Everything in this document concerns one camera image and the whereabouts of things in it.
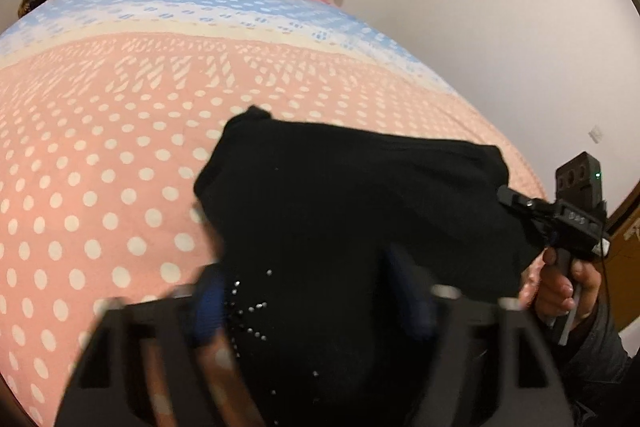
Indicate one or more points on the pink polka dot bedsheet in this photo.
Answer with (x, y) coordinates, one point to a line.
(100, 157)

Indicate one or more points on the person's right forearm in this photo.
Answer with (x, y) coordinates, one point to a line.
(600, 367)

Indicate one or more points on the brown wooden door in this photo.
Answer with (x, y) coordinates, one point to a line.
(625, 267)

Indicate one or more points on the person's right hand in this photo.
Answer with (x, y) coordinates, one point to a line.
(550, 292)

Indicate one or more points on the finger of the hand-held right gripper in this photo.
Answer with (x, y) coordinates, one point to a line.
(520, 199)
(542, 232)

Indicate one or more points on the black pants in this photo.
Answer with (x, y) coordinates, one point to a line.
(350, 207)

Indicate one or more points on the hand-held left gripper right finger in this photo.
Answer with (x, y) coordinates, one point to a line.
(410, 302)

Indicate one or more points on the white wall socket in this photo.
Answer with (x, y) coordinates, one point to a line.
(596, 134)

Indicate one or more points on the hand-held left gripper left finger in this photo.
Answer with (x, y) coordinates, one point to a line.
(207, 307)

